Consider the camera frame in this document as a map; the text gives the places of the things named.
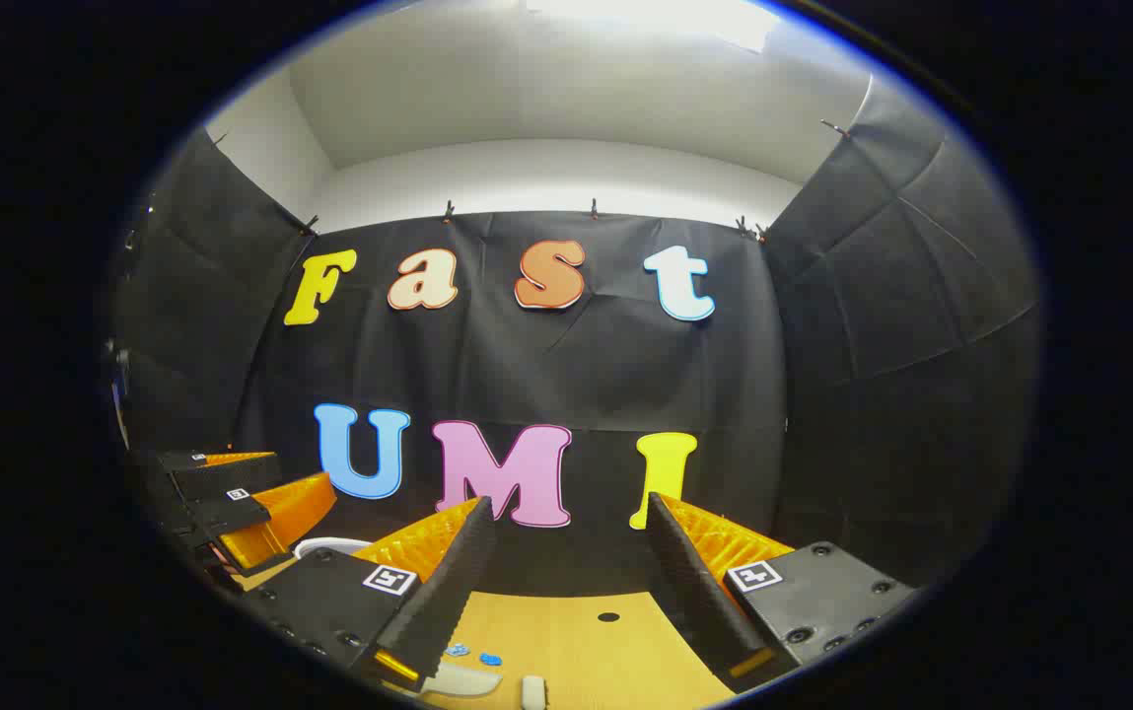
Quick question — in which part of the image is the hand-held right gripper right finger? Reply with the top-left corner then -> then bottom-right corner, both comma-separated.
645,491 -> 922,693

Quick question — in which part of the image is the grey dustpan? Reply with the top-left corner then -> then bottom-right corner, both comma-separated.
418,663 -> 505,699

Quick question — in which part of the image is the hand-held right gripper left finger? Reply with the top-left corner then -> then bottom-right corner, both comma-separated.
248,496 -> 498,691

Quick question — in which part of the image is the wooden desktop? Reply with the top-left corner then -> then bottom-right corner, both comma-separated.
231,557 -> 737,710

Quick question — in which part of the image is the row of black backdrop clips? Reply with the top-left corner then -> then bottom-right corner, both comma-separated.
211,118 -> 853,244

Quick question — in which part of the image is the black backdrop cloth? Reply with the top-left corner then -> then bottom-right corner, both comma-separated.
107,74 -> 1045,612

